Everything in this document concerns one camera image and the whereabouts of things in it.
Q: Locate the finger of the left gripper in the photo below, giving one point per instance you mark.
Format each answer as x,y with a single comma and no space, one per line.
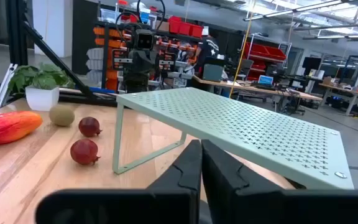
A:
135,62
148,62

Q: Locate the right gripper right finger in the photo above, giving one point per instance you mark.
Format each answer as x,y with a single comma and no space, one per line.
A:
244,202

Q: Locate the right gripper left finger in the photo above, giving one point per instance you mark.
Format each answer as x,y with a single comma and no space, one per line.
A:
172,205

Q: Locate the dark red pomegranate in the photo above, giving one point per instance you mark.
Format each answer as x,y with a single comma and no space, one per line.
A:
84,152
89,126

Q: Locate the brown kiwi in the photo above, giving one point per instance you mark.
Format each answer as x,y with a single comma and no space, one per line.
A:
61,115

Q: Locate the red orange mango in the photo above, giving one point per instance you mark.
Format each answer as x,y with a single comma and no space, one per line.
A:
8,127

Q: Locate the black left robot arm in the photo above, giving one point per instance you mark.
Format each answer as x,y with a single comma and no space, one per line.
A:
137,84

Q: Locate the orange parts bin rack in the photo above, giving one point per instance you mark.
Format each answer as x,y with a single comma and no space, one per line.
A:
112,33

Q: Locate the red storage bin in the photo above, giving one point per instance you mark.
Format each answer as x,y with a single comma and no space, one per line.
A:
197,31
185,29
174,25

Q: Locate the white parts bins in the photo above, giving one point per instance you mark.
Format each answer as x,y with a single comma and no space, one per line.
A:
95,63

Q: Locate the person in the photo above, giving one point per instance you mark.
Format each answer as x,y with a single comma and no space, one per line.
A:
208,49

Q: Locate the grey box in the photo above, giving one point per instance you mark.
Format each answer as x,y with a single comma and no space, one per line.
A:
212,73

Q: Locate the pale green perforated shelf riser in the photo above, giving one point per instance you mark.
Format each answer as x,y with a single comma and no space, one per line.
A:
228,124

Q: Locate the long wooden desk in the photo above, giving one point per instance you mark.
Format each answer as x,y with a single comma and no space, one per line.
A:
244,88

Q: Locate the green leafy vegetable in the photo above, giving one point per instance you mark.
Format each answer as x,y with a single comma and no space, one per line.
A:
42,98

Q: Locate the red bin shelving rack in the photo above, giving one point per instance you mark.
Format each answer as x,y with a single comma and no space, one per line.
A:
266,51

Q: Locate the open laptop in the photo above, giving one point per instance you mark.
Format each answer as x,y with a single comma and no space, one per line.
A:
265,80

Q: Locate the ceiling light strip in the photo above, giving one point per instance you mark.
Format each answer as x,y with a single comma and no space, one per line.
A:
291,11

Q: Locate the black monitor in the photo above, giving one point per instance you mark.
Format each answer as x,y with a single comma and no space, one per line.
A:
311,63

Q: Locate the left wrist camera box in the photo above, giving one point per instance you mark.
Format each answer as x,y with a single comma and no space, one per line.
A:
144,40

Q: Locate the black metal table frame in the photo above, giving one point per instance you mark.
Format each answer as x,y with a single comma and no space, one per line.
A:
16,31

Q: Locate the silver aluminium bracket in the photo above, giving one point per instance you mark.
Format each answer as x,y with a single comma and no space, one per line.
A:
5,85

